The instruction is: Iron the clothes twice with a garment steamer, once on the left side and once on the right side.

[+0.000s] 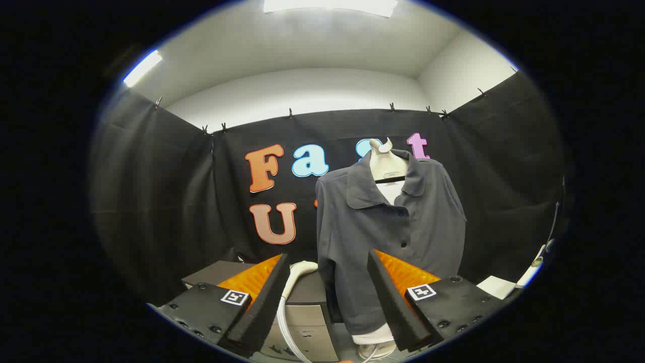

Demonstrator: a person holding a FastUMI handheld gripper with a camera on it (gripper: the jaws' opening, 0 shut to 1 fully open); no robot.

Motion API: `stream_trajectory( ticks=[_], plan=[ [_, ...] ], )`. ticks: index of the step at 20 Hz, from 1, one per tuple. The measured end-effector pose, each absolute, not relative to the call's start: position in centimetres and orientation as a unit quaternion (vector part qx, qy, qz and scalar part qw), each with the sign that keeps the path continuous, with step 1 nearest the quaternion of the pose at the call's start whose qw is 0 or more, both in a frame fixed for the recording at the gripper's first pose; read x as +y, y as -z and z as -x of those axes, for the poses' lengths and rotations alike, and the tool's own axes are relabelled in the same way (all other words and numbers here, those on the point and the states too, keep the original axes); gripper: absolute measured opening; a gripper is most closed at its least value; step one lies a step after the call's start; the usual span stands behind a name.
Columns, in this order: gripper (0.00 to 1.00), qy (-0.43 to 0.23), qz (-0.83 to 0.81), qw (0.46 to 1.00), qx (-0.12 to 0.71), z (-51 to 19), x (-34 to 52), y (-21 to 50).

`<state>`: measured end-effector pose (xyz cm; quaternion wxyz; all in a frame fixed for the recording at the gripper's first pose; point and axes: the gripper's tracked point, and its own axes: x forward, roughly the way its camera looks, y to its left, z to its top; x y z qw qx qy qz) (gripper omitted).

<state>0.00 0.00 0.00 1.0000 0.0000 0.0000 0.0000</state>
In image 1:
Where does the black backdrop cloth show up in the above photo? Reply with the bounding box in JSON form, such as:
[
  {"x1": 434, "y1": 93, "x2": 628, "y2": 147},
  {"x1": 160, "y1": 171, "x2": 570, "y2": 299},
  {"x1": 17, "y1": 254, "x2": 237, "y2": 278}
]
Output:
[{"x1": 90, "y1": 68, "x2": 567, "y2": 306}]

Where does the wide ceiling light panel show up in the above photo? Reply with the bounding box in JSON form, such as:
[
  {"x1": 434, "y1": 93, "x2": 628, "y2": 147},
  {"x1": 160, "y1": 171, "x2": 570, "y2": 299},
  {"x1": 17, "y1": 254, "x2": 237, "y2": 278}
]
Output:
[{"x1": 263, "y1": 0, "x2": 399, "y2": 18}]

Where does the cream mannequin torso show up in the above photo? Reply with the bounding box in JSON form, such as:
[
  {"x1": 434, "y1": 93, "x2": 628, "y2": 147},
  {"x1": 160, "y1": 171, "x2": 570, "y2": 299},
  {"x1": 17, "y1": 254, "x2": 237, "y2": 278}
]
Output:
[{"x1": 369, "y1": 138, "x2": 410, "y2": 185}]

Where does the white device with cable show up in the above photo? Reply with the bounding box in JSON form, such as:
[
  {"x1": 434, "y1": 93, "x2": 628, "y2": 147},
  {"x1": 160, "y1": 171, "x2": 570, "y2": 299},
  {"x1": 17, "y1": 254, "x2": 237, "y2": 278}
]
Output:
[{"x1": 517, "y1": 239, "x2": 555, "y2": 288}]

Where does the grey button shirt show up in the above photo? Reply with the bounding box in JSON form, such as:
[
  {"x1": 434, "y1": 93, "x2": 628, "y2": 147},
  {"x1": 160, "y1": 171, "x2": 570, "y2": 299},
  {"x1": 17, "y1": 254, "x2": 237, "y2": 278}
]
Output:
[{"x1": 315, "y1": 148, "x2": 468, "y2": 336}]

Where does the white mannequin stand base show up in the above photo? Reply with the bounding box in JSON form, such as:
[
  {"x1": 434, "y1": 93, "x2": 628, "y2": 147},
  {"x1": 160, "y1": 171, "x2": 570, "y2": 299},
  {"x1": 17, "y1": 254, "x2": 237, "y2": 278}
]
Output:
[{"x1": 358, "y1": 342, "x2": 397, "y2": 360}]

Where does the white garment steamer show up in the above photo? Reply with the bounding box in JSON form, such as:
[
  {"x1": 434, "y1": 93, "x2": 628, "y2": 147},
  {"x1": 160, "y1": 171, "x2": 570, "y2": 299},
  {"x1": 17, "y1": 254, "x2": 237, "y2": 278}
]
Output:
[{"x1": 276, "y1": 261, "x2": 323, "y2": 363}]

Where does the grey drawer cabinet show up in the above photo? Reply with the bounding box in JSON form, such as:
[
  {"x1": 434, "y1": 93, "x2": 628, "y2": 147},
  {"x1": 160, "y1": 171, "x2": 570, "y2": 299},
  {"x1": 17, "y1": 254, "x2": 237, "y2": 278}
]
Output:
[{"x1": 181, "y1": 260, "x2": 341, "y2": 362}]

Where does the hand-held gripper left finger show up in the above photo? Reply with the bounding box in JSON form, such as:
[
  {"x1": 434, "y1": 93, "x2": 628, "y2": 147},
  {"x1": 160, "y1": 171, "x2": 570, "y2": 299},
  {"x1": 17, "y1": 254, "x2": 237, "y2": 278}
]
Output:
[{"x1": 157, "y1": 253, "x2": 291, "y2": 353}]

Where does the narrow ceiling light panel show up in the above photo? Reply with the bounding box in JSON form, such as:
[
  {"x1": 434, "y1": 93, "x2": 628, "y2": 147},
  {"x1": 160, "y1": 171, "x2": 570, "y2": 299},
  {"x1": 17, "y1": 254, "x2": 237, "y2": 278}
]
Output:
[{"x1": 123, "y1": 49, "x2": 163, "y2": 88}]

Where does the white undershirt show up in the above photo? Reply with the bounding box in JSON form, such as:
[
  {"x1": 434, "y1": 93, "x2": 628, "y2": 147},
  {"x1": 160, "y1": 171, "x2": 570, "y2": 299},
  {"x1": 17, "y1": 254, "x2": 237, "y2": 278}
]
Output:
[{"x1": 351, "y1": 180, "x2": 406, "y2": 346}]

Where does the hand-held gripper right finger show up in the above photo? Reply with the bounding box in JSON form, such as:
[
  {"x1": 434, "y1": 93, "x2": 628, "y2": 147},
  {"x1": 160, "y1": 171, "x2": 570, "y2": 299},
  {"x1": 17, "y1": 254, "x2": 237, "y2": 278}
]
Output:
[{"x1": 367, "y1": 249, "x2": 507, "y2": 352}]

